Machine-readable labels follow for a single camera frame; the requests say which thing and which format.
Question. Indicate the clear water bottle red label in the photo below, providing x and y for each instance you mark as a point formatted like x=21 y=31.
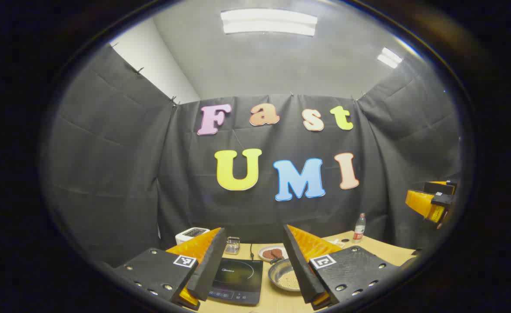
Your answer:
x=359 y=228

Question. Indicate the black backdrop cloth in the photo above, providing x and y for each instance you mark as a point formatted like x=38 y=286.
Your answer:
x=151 y=174

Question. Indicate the pile of yellow soybeans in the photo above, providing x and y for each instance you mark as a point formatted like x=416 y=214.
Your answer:
x=290 y=281

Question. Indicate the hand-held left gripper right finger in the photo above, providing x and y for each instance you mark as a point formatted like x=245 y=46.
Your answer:
x=299 y=269

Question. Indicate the raw red meat slice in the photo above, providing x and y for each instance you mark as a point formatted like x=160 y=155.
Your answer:
x=273 y=253

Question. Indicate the white oval plate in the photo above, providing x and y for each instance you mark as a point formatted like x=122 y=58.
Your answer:
x=262 y=257

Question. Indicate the black induction cooktop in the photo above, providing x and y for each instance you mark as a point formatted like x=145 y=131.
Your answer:
x=238 y=282

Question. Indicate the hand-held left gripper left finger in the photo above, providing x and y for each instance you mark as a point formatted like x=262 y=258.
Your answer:
x=210 y=269

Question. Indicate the long ceiling light panel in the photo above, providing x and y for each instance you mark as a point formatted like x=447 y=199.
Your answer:
x=268 y=21

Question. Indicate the white toaster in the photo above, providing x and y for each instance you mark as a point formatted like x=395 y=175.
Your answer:
x=190 y=237

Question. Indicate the small ceiling light panel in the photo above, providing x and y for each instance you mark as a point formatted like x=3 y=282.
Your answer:
x=389 y=57

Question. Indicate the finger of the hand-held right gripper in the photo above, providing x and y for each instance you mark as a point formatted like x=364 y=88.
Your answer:
x=423 y=204
x=440 y=188

